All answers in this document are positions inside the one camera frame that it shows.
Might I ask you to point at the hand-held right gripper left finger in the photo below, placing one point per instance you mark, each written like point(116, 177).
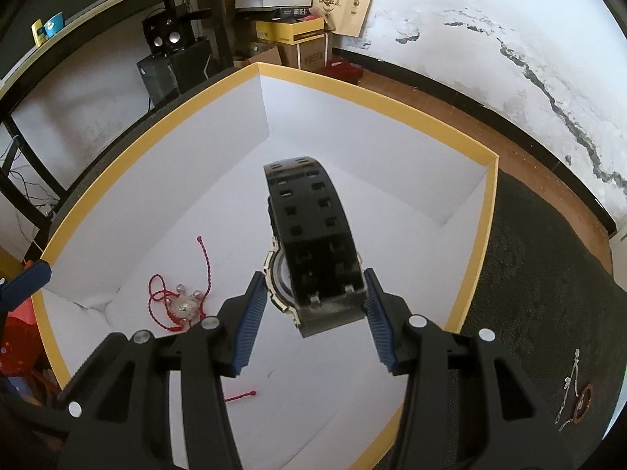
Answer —
point(247, 323)

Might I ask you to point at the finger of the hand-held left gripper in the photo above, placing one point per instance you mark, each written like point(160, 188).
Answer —
point(29, 275)

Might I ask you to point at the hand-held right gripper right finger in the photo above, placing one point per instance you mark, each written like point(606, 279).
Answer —
point(379, 325)

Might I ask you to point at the black wristwatch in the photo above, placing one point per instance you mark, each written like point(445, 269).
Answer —
point(308, 235)

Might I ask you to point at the white box with yellow rim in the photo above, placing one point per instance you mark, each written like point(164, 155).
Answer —
point(372, 122)

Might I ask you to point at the dark grey table mat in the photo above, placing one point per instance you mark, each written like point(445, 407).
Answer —
point(539, 279)

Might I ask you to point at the black desk with light top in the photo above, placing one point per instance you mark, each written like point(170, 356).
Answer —
point(29, 58)

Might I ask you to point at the black computer tower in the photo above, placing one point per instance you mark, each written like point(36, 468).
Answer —
point(156, 78)

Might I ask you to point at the red bag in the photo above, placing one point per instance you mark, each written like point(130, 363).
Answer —
point(345, 71)

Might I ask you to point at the small open cardboard box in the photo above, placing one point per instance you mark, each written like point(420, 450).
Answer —
point(259, 56)

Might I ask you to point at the black speaker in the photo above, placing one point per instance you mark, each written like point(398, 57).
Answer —
point(154, 34)
point(175, 32)

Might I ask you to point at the brown cardboard box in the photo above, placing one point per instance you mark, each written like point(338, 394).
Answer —
point(306, 54)

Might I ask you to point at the yellow and black cardboard box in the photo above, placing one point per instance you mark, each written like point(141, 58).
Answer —
point(289, 32)

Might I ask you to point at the flat black box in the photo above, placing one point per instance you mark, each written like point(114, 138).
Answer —
point(294, 12)

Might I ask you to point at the beige paper bag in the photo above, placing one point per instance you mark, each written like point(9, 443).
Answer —
point(345, 7)

